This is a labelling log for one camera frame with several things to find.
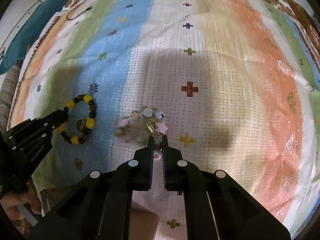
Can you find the person's left hand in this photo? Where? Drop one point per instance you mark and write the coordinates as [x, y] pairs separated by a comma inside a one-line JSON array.
[[12, 200]]

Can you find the teal pillow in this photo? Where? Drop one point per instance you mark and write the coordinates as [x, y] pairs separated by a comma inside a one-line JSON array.
[[30, 32]]

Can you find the silver metal tin box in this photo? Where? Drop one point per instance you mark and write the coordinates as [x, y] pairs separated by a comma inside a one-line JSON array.
[[143, 222]]

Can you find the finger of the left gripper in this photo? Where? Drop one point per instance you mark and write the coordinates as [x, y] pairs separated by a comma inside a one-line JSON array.
[[50, 119]]

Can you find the white headboard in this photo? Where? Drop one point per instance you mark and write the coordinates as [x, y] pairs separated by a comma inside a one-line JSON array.
[[15, 25]]

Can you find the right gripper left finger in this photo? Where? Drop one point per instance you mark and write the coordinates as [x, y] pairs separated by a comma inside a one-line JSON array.
[[99, 206]]

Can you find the striped colourful mat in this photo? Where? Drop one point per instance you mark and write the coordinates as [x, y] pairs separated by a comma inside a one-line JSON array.
[[237, 80]]

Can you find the grey striped bolster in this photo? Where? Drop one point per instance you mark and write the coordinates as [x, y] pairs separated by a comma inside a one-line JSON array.
[[9, 82]]

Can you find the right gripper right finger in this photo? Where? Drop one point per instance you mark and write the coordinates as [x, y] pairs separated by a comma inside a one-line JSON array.
[[216, 206]]

